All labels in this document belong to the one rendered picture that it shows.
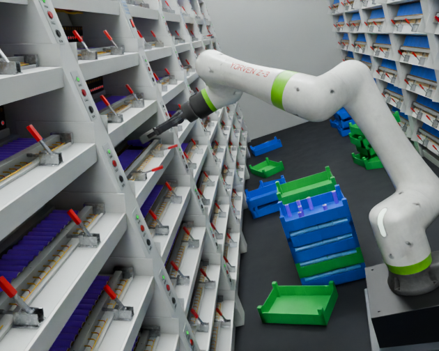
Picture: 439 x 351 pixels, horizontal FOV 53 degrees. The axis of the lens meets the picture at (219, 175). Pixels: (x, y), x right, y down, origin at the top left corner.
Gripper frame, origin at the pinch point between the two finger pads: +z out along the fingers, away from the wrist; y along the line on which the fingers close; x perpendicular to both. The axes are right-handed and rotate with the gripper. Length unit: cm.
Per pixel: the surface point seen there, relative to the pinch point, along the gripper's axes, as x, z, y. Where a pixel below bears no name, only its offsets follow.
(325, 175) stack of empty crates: 72, -49, -71
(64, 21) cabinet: -50, 5, -3
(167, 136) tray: 4.7, -3.5, -8.5
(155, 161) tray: 7.6, -2.1, 15.5
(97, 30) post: -42.7, -2.4, -8.7
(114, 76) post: -25.3, 1.7, -8.7
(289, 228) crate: 69, -25, -21
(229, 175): 62, 9, -132
